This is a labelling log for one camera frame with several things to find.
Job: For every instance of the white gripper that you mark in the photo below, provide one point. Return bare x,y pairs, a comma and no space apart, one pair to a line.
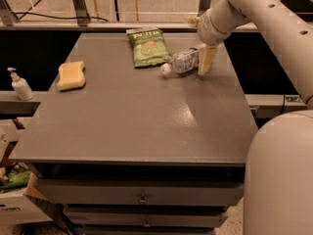
205,30

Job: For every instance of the blue label plastic water bottle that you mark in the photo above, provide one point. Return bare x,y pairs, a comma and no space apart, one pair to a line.
183,62

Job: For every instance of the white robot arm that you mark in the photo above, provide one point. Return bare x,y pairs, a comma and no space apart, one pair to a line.
278,195

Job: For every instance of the green jalapeno chip bag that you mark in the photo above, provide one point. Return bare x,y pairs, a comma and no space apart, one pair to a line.
149,47

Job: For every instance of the white pump dispenser bottle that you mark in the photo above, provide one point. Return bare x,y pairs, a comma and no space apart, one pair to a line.
20,85

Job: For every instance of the grey drawer cabinet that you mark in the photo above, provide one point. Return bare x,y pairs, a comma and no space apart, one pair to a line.
182,142

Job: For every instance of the yellow sponge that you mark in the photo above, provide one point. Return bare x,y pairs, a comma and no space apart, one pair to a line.
71,76

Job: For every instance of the top drawer knob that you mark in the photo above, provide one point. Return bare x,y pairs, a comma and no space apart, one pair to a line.
142,200

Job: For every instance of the drawer knob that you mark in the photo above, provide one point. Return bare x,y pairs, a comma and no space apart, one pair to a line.
142,200
146,224

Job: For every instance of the white cardboard box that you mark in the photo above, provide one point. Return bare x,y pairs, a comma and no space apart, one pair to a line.
20,201

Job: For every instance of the metal railing frame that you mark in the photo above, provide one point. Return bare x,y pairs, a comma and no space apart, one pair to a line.
100,15

